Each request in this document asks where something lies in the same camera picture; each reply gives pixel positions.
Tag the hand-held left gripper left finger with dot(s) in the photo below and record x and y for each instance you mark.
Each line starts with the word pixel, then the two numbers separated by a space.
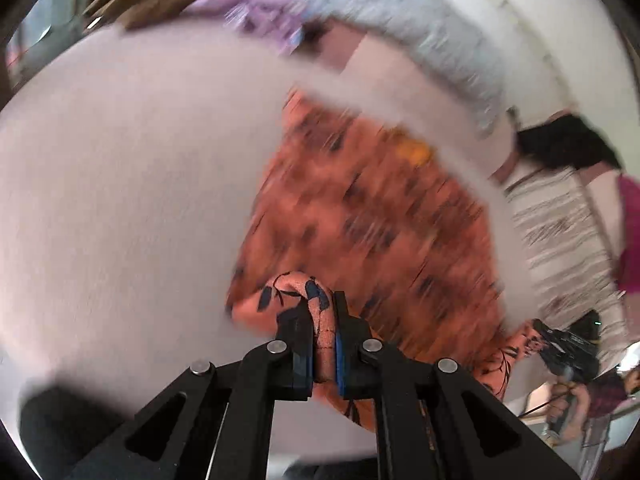
pixel 301 352

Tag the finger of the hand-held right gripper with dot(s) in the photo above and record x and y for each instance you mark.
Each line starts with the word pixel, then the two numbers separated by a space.
pixel 542 332

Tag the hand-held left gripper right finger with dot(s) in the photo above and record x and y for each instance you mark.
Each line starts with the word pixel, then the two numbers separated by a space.
pixel 341 360

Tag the orange floral garment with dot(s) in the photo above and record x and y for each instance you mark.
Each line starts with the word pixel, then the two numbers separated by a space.
pixel 375 220

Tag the person's right forearm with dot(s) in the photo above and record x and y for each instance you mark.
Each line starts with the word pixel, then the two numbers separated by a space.
pixel 607 390

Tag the person's right hand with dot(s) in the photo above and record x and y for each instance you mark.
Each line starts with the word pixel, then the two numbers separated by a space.
pixel 577 407

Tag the striped pillow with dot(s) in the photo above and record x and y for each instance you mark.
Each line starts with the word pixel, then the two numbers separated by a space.
pixel 555 230

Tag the maroon cloth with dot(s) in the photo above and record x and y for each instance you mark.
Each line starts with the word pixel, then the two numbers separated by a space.
pixel 631 230

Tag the black cloth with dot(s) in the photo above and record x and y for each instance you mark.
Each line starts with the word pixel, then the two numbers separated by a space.
pixel 565 142

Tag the pale pink bed blanket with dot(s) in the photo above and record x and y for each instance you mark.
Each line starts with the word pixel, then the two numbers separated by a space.
pixel 125 185

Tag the pink pillow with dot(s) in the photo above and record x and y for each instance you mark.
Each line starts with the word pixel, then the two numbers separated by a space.
pixel 380 65

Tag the purple cloth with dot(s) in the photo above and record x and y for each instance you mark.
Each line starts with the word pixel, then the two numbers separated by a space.
pixel 260 10

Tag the light blue quilt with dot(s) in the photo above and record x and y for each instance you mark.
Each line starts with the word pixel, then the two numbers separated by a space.
pixel 400 10

